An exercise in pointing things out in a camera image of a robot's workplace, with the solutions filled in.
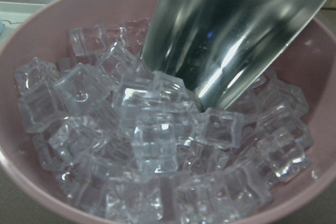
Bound clear ice cubes pile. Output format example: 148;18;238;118
14;19;313;223

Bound metal ice scoop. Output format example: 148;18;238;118
141;0;326;109

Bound pink bowl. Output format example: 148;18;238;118
1;0;335;223

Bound white serving tray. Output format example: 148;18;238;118
1;1;45;44

